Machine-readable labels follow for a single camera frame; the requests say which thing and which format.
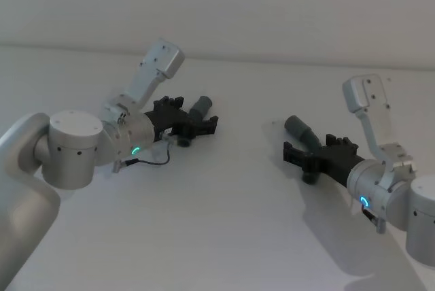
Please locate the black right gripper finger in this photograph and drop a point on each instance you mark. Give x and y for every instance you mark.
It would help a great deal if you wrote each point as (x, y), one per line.
(295, 155)

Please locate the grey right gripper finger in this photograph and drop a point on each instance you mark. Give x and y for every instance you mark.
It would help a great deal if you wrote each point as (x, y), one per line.
(300, 129)

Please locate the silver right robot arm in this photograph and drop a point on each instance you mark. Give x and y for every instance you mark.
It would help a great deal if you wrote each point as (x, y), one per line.
(421, 202)

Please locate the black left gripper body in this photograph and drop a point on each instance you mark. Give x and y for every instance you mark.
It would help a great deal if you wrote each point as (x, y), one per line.
(170, 121)

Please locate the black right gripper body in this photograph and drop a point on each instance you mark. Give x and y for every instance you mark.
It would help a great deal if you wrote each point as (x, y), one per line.
(334, 160)

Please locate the white table cloth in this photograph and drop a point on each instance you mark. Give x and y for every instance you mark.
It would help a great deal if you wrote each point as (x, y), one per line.
(217, 236)

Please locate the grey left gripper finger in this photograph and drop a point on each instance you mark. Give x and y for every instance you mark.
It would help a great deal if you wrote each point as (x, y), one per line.
(200, 106)

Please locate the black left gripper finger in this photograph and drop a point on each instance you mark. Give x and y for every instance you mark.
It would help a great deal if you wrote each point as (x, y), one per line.
(208, 126)

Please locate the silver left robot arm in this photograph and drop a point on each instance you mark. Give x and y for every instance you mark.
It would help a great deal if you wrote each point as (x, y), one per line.
(71, 148)

